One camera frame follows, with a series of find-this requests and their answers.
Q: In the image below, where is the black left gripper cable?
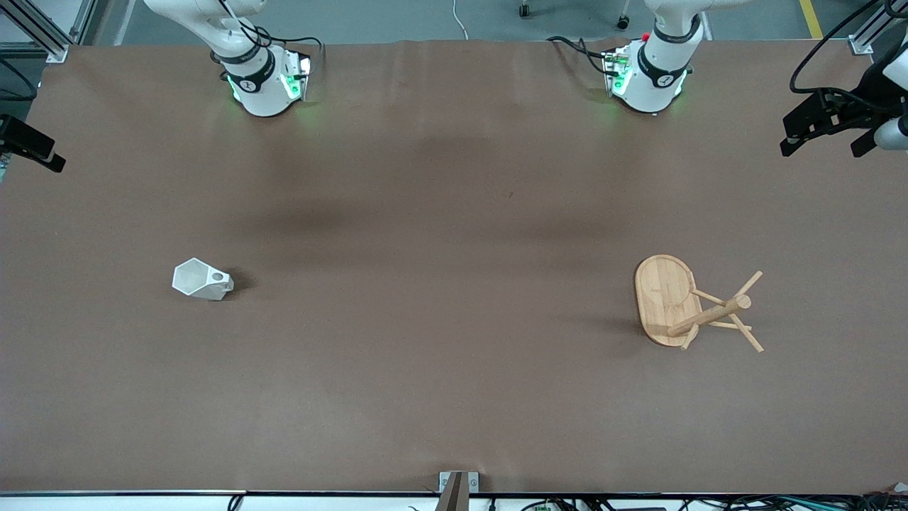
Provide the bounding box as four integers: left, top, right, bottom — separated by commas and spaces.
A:
789, 0, 892, 97

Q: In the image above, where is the black arm base cable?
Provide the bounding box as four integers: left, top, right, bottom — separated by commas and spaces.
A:
213, 0, 326, 72
546, 35, 612, 76

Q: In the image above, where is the aluminium frame post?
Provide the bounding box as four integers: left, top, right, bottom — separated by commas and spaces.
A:
0, 0, 72, 65
848, 0, 896, 56

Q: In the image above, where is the white faceted cup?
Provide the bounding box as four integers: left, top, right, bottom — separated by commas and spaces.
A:
172, 258, 235, 302

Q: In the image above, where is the wooden cup rack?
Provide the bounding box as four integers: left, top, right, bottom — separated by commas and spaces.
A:
633, 254, 765, 353

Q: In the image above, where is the thin black cable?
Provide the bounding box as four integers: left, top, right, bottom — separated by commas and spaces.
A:
0, 60, 38, 102

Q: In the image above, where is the cable bundle below table edge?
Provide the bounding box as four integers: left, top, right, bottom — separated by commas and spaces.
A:
489, 492, 908, 511

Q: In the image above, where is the grey metal table bracket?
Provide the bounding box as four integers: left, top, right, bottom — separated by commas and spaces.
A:
438, 471, 481, 511

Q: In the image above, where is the black left arm base cable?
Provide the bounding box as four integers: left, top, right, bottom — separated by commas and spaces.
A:
546, 35, 612, 76

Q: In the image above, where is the black right arm base cable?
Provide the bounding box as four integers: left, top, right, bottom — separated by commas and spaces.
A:
213, 0, 326, 72

